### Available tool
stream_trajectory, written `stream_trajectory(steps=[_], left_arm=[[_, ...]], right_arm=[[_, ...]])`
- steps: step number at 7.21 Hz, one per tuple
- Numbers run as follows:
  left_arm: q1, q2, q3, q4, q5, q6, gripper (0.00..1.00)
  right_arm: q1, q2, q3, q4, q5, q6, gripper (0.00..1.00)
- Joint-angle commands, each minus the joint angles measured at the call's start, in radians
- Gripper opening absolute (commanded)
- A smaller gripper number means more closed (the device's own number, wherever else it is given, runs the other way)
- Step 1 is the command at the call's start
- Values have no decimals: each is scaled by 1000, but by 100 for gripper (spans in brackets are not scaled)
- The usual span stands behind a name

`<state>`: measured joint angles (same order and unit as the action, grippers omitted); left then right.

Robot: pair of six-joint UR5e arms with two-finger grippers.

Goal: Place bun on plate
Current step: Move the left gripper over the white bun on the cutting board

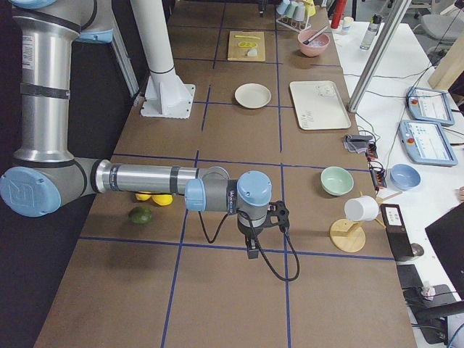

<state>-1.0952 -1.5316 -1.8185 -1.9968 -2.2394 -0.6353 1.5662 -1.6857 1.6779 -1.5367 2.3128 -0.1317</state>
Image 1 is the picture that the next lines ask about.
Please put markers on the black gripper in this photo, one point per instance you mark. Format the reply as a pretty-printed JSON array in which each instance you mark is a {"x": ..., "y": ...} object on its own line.
[{"x": 249, "y": 230}]

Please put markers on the cream round plate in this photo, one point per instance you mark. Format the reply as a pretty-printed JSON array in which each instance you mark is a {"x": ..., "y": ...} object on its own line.
[{"x": 252, "y": 95}]

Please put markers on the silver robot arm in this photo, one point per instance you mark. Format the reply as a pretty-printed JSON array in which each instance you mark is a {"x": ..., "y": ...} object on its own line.
[{"x": 46, "y": 176}]

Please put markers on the cream bear serving tray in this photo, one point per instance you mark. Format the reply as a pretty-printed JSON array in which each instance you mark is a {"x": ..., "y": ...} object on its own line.
[{"x": 318, "y": 105}]

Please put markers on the wooden mug tree stand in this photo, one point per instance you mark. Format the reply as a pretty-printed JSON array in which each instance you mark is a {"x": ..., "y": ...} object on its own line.
[{"x": 348, "y": 235}]

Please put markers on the yellow lemon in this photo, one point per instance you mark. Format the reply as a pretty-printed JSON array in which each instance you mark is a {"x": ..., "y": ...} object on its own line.
[
  {"x": 142, "y": 197},
  {"x": 162, "y": 199}
]

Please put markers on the mint green bowl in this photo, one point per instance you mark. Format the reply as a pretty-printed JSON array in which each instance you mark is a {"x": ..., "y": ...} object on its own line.
[{"x": 336, "y": 181}]

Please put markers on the green lime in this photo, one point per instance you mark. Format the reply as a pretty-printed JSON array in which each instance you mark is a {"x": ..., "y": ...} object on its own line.
[{"x": 140, "y": 215}]

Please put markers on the white mug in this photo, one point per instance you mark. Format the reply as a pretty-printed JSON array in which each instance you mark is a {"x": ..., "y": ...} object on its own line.
[{"x": 363, "y": 208}]

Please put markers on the black power strip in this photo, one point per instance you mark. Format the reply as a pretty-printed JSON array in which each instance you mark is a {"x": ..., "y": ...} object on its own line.
[{"x": 377, "y": 170}]

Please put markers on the folded grey cloth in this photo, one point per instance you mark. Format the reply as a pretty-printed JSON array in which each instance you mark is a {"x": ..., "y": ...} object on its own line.
[{"x": 357, "y": 143}]

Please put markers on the black remote box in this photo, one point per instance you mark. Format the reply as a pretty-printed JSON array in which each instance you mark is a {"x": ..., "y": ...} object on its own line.
[{"x": 396, "y": 232}]

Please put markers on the blue bowl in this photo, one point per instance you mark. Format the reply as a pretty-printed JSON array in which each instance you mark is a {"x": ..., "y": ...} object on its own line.
[{"x": 404, "y": 177}]

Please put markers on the bamboo cutting board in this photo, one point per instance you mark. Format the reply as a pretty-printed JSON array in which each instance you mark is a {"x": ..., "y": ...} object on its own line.
[{"x": 236, "y": 53}]

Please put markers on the near teach pendant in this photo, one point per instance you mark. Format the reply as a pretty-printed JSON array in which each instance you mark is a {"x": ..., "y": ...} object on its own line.
[{"x": 426, "y": 143}]

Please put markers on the teach pendant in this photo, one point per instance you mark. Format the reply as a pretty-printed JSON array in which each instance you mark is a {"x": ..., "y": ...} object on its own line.
[
  {"x": 430, "y": 105},
  {"x": 426, "y": 143}
]

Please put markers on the pink bowl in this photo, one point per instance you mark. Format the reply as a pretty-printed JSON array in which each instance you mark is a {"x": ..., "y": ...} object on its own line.
[{"x": 312, "y": 51}]

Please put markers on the yellow plastic knife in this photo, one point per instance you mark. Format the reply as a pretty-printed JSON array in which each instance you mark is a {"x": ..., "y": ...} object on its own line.
[{"x": 246, "y": 36}]

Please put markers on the clear ice cubes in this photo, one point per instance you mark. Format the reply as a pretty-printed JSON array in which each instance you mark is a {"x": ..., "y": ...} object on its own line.
[{"x": 316, "y": 43}]

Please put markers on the steel muddler black tip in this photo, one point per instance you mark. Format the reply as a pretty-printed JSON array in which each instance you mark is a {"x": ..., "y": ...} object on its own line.
[{"x": 314, "y": 36}]

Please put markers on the far teach pendant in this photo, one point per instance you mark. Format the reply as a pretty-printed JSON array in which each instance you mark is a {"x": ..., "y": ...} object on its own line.
[{"x": 430, "y": 105}]

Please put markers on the upturned pastel cups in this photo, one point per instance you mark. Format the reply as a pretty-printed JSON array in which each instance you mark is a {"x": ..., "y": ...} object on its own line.
[{"x": 296, "y": 10}]

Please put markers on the white paper cup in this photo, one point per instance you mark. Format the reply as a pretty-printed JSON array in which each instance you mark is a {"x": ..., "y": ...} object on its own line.
[{"x": 346, "y": 25}]

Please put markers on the clear water bottle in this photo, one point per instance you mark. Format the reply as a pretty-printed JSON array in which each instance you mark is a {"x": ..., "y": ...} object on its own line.
[{"x": 371, "y": 31}]

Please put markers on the red cylinder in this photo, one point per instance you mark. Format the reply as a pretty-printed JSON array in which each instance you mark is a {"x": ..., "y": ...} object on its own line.
[{"x": 338, "y": 10}]

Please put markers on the grey office chair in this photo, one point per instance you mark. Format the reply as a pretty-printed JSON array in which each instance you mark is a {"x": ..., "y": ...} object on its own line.
[{"x": 445, "y": 29}]

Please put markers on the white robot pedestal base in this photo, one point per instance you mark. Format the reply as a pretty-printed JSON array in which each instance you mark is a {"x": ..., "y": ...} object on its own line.
[{"x": 166, "y": 95}]

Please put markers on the white wire cup rack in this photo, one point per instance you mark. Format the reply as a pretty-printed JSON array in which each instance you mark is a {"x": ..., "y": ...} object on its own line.
[{"x": 294, "y": 25}]

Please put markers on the aluminium frame post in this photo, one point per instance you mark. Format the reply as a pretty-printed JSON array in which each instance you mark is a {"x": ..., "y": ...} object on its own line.
[{"x": 394, "y": 19}]

